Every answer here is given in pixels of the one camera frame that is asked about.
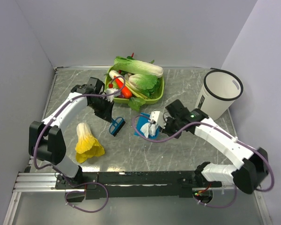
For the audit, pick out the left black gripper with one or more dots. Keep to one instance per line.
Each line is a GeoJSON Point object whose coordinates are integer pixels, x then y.
{"type": "Point", "coordinates": [107, 114]}

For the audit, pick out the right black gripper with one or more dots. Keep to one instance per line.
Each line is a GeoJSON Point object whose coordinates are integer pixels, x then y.
{"type": "Point", "coordinates": [166, 131]}

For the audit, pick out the blue hand brush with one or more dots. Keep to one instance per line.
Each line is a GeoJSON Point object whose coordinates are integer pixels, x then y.
{"type": "Point", "coordinates": [116, 125]}

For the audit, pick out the blue dustpan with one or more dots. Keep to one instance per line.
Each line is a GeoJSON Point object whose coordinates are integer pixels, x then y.
{"type": "Point", "coordinates": [141, 122]}

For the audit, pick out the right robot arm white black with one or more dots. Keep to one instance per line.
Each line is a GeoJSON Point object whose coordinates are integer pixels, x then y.
{"type": "Point", "coordinates": [249, 166]}

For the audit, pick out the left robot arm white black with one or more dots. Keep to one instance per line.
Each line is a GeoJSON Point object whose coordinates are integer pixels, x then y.
{"type": "Point", "coordinates": [46, 141]}

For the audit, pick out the green vegetable tray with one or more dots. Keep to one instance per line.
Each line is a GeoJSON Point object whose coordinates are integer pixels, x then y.
{"type": "Point", "coordinates": [153, 95]}

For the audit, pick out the paper scrap far left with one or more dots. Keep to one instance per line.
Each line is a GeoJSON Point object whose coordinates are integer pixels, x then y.
{"type": "Point", "coordinates": [149, 129]}

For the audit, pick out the orange carrot toy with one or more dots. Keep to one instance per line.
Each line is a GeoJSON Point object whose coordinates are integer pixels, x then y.
{"type": "Point", "coordinates": [125, 91]}

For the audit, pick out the green leafy herb toy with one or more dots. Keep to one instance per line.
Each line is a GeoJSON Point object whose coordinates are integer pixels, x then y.
{"type": "Point", "coordinates": [135, 103]}

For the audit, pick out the white leek toy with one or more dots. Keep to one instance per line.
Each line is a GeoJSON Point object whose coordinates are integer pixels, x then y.
{"type": "Point", "coordinates": [135, 92]}

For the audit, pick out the yellow white cabbage toy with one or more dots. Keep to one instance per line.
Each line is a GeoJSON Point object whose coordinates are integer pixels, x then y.
{"type": "Point", "coordinates": [87, 146]}

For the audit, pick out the long napa cabbage toy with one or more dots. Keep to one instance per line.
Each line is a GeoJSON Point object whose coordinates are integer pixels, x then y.
{"type": "Point", "coordinates": [136, 67]}

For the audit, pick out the short napa cabbage toy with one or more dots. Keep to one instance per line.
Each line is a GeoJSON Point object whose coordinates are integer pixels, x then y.
{"type": "Point", "coordinates": [142, 82]}

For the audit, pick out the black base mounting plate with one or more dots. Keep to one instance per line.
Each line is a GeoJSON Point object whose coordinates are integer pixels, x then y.
{"type": "Point", "coordinates": [139, 184]}

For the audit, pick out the white trash bin black rim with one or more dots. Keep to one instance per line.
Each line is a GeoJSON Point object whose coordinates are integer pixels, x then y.
{"type": "Point", "coordinates": [219, 90]}

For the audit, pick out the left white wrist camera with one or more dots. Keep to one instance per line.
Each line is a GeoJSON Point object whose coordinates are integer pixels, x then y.
{"type": "Point", "coordinates": [110, 93]}

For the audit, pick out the aluminium rail frame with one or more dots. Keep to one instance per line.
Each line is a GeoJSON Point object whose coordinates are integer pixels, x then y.
{"type": "Point", "coordinates": [46, 182]}

